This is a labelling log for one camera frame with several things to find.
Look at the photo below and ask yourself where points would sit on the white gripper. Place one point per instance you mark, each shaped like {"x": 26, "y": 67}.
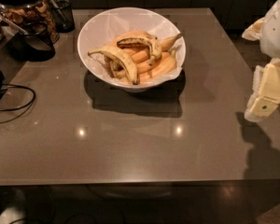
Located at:
{"x": 276, "y": 32}

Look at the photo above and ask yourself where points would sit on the spotted ripe banana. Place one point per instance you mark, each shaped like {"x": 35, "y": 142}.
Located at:
{"x": 149, "y": 41}

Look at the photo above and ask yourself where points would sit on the orange banana lower middle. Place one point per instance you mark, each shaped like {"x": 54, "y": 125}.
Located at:
{"x": 145, "y": 66}

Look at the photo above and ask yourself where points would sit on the orange banana long middle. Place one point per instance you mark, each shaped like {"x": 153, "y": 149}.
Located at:
{"x": 141, "y": 54}

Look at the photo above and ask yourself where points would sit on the spotted banana front left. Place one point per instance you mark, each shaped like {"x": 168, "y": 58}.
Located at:
{"x": 122, "y": 58}

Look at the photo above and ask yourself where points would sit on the white bowl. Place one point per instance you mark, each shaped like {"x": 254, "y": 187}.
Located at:
{"x": 102, "y": 28}

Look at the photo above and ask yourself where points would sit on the black mesh pen holder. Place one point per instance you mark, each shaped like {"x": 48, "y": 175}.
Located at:
{"x": 63, "y": 17}

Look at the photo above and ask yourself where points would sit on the black mesh cup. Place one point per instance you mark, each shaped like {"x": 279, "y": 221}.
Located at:
{"x": 35, "y": 46}

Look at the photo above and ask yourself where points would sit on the glass jar with snacks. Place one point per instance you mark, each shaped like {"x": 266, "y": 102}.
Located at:
{"x": 23, "y": 12}

